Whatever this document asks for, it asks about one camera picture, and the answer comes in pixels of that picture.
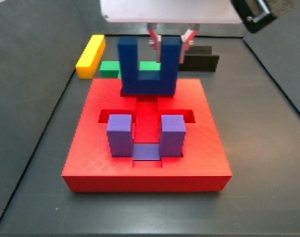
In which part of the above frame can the blue U-shaped block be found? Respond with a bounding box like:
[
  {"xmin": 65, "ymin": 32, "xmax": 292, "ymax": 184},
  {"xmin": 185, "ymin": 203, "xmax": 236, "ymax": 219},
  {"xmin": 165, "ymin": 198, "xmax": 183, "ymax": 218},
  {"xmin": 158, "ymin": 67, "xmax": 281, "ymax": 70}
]
[{"xmin": 118, "ymin": 36, "xmax": 181, "ymax": 95}]

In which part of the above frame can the green U-shaped block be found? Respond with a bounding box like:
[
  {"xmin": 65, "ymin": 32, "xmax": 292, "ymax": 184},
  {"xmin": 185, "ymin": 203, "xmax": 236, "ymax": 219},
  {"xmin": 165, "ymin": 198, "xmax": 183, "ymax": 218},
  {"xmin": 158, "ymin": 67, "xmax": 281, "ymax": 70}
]
[{"xmin": 99, "ymin": 61, "xmax": 159, "ymax": 79}]

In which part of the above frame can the purple U-shaped block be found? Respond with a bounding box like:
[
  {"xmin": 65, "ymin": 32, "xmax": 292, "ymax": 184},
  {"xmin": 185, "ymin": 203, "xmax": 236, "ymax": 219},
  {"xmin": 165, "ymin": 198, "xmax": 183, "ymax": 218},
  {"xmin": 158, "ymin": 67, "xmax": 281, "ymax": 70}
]
[{"xmin": 107, "ymin": 114, "xmax": 187, "ymax": 161}]

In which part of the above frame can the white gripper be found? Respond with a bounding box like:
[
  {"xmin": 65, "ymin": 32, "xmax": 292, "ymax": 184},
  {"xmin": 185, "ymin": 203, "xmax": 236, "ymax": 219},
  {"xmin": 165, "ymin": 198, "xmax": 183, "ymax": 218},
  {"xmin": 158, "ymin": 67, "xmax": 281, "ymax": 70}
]
[{"xmin": 99, "ymin": 0, "xmax": 241, "ymax": 63}]

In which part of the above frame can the red slotted board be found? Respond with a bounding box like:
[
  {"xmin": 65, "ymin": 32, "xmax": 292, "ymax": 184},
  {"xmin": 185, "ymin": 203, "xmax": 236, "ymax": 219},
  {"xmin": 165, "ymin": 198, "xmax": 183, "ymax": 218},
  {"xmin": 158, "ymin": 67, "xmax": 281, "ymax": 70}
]
[{"xmin": 62, "ymin": 79, "xmax": 232, "ymax": 193}]

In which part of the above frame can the yellow rectangular bar block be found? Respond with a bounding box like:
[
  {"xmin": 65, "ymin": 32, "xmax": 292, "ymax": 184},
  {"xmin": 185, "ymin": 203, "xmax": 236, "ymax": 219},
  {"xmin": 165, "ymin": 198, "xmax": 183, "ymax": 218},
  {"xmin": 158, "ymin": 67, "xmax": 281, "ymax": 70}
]
[{"xmin": 75, "ymin": 34, "xmax": 106, "ymax": 79}]

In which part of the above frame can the black block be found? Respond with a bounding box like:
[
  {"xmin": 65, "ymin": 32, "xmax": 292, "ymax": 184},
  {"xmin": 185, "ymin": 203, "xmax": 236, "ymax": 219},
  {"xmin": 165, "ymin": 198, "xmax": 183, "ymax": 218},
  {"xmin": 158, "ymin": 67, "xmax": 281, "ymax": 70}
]
[{"xmin": 178, "ymin": 46, "xmax": 220, "ymax": 72}]

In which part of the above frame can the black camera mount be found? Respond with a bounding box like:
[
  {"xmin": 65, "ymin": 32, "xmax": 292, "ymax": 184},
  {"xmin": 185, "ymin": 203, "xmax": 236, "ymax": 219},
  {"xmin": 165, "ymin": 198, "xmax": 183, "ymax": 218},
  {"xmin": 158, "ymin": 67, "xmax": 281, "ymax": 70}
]
[{"xmin": 230, "ymin": 0, "xmax": 294, "ymax": 34}]

